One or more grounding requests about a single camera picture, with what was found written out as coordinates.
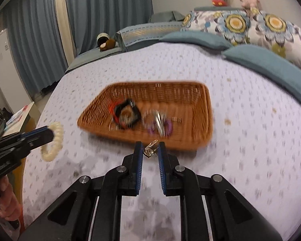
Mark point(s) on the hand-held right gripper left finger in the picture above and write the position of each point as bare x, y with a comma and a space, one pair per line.
138, 168

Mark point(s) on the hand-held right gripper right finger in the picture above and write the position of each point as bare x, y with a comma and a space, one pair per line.
162, 168

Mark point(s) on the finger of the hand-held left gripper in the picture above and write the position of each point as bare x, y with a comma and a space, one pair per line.
32, 133
40, 140

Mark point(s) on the small gold earring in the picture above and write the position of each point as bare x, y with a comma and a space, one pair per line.
150, 150

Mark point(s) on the silver metal hair clip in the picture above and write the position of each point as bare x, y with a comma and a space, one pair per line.
160, 123

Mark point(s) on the brown wicker basket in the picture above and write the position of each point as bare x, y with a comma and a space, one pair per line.
190, 115

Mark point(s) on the person's left hand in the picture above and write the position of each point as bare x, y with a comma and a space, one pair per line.
7, 198

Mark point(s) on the cluttered side table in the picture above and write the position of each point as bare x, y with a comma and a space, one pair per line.
17, 120

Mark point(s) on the white refrigerator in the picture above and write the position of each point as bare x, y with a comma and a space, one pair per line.
5, 72

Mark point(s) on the blue curtain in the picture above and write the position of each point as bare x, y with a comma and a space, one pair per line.
107, 12
35, 42

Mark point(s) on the teal bedside bench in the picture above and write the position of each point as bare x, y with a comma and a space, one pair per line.
90, 59

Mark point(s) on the brown plush toy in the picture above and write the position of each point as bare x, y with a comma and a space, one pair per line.
109, 44

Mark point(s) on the cream curtain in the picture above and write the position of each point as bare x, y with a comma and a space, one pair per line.
62, 17

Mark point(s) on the teal blue pillow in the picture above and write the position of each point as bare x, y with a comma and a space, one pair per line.
195, 40
273, 67

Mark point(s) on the folded grey-green cloth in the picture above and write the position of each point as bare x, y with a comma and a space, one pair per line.
165, 16

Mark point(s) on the floral pillow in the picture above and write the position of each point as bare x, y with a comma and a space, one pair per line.
278, 30
230, 23

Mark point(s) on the teal headboard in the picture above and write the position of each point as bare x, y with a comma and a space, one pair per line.
215, 8

